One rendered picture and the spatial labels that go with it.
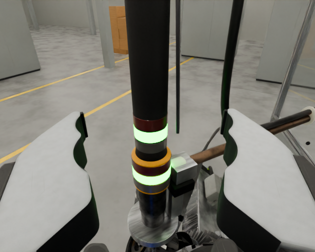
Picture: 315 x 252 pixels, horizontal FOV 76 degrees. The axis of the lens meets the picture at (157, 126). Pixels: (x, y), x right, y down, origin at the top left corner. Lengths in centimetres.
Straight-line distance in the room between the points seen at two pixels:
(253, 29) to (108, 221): 1151
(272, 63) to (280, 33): 65
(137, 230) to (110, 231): 175
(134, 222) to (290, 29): 544
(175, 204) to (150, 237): 5
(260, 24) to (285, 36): 678
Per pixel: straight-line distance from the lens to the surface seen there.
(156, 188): 23
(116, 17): 849
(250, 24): 1237
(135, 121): 19
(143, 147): 20
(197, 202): 74
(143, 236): 29
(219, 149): 28
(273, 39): 561
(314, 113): 43
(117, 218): 210
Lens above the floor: 172
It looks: 32 degrees down
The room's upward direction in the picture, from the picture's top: straight up
